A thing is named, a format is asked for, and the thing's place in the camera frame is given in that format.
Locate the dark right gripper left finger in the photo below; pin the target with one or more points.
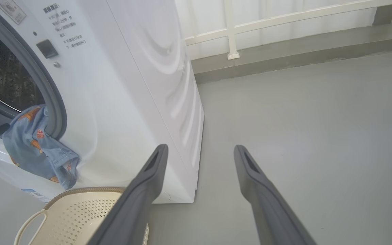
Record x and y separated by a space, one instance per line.
134 204

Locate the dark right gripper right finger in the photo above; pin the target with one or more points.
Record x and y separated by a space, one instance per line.
271 211

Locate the blue cartoon print garment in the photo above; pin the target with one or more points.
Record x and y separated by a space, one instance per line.
32 146

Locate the perforated steel washing machine drum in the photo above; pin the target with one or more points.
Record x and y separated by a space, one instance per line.
2 75

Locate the black door latch socket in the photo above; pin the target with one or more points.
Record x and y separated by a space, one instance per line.
47 48

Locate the white front-load washing machine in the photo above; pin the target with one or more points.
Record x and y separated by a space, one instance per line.
131 85

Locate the round white filter cover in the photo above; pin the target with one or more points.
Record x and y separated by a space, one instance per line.
163 195

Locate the cream perforated laundry basket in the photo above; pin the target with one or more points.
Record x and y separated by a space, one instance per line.
80 217

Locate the blue energy label sticker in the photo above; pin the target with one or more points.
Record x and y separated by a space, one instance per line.
34 194

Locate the grey warning label sticker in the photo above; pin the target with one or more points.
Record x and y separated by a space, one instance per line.
10 10

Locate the printed black text label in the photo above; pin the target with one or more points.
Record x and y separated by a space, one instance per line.
65 25

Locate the white metal railing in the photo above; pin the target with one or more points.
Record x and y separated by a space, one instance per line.
230 30

